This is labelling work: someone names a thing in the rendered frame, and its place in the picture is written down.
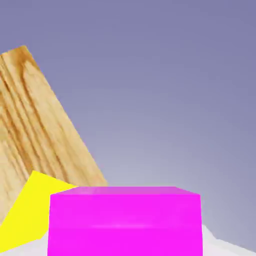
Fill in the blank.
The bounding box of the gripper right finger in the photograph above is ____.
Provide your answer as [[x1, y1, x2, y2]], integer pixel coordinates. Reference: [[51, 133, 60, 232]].
[[200, 224, 256, 256]]

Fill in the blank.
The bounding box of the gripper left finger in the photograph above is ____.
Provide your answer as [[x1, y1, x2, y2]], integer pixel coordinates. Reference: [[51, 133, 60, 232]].
[[0, 232, 49, 256]]

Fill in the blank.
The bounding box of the small magenta cube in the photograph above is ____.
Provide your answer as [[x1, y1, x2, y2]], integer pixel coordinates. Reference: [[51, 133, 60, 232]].
[[47, 186, 204, 256]]

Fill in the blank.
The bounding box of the large yellow box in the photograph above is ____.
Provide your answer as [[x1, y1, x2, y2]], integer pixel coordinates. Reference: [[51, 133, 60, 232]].
[[0, 170, 79, 255]]

